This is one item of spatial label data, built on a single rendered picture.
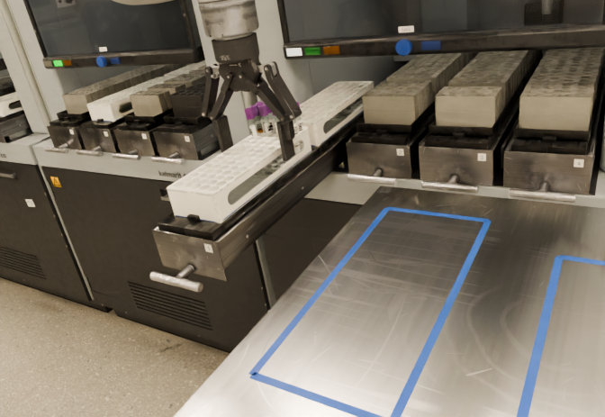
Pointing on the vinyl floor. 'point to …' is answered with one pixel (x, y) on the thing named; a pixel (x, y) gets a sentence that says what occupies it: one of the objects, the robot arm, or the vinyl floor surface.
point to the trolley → (431, 317)
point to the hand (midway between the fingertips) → (257, 149)
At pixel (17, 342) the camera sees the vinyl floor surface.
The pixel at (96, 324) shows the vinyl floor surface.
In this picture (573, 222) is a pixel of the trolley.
